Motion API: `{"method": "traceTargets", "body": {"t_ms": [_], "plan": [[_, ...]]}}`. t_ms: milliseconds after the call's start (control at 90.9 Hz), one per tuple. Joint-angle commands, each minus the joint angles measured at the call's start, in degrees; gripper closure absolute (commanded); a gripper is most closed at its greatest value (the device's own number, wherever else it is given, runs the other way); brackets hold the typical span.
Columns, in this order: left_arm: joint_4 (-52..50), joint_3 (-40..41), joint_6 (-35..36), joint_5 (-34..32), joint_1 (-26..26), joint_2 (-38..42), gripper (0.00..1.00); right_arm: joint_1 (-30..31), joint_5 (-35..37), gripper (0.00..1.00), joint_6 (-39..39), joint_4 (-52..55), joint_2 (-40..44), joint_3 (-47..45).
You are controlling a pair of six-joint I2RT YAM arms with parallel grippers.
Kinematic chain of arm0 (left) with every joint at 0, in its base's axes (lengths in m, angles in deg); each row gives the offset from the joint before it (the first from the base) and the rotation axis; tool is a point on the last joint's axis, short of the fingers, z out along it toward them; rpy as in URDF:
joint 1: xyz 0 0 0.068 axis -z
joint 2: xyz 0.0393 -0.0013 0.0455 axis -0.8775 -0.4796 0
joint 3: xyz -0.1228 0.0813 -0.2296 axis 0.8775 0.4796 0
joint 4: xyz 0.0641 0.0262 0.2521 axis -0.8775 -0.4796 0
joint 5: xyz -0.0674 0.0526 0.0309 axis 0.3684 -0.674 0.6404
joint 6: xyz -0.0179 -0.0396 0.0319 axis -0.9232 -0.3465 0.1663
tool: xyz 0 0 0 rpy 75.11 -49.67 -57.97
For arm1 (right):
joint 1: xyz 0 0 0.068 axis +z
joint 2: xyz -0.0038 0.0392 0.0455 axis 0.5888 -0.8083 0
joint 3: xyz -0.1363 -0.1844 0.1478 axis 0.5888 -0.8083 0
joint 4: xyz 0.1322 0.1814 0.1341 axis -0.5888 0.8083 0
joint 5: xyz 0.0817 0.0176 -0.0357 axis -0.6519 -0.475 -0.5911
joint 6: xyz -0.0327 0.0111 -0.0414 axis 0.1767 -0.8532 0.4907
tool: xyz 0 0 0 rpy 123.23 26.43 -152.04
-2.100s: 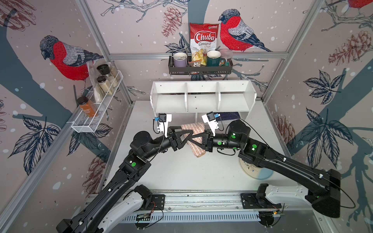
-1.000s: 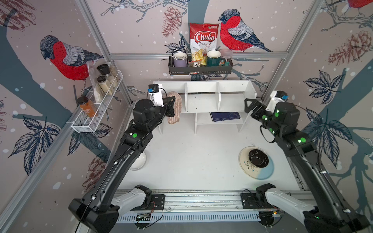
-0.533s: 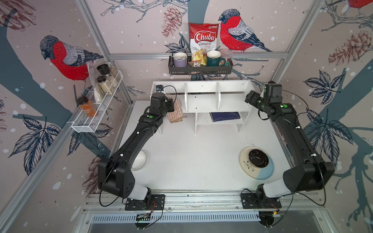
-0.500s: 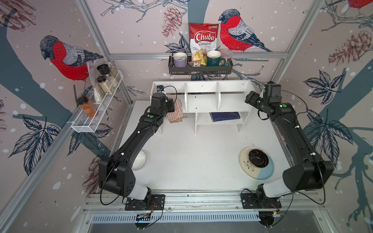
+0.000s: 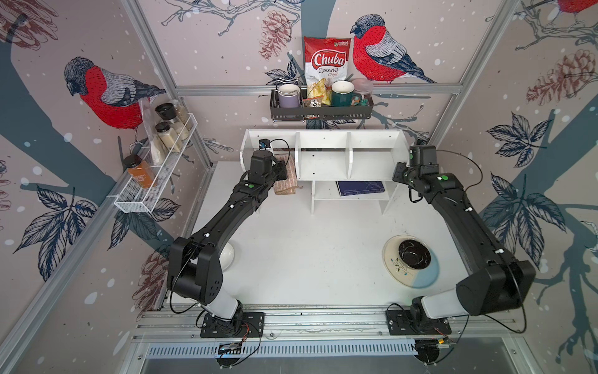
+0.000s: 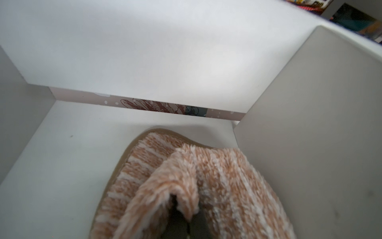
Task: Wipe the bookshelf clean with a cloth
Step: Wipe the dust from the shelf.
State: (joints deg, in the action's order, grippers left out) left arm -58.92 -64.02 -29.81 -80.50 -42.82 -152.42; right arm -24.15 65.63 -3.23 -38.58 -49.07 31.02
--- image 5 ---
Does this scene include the beige striped knitted cloth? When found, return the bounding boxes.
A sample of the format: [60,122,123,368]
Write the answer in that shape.
[273,154,299,196]

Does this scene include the white wooden bookshelf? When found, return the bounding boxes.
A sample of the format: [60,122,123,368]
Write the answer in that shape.
[240,129,409,214]

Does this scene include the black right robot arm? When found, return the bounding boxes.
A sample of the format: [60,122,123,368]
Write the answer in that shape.
[392,145,536,323]

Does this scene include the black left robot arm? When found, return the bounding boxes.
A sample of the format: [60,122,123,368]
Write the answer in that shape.
[167,151,287,322]

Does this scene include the lavender mug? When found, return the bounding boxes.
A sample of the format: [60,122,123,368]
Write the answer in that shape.
[277,84,301,108]

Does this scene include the dark blue book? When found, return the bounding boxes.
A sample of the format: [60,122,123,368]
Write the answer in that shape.
[336,181,386,196]

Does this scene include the black bowl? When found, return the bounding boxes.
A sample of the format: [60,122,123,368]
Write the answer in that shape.
[398,239,431,271]

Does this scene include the yellow snack packet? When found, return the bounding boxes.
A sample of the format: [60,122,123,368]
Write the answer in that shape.
[307,79,331,105]

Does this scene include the white ceramic bowl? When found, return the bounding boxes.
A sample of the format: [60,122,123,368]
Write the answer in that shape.
[220,242,235,272]

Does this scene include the pink lidded jar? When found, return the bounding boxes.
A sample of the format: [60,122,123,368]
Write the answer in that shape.
[351,78,374,106]

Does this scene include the black lid spice jar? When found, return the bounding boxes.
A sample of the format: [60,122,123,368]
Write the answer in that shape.
[155,102,189,140]
[155,122,182,153]

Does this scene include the green mug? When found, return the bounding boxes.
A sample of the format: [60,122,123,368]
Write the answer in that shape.
[331,80,362,108]

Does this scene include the cream and blue plate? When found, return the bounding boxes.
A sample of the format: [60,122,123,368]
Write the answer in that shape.
[382,235,440,289]

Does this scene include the orange spice jar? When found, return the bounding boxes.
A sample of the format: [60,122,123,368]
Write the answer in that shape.
[123,154,155,189]

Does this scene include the red Chuba chips bag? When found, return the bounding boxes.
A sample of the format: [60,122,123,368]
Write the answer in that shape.
[304,37,351,87]

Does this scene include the black wall shelf basket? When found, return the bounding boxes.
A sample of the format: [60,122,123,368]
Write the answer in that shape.
[269,90,374,121]

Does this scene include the white wire wall rack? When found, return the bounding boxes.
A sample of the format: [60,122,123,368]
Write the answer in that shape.
[114,114,198,213]

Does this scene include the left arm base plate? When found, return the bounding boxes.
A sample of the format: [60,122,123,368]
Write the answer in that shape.
[199,312,266,338]

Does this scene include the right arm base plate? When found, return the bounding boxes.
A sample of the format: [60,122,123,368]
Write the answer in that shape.
[386,309,453,336]

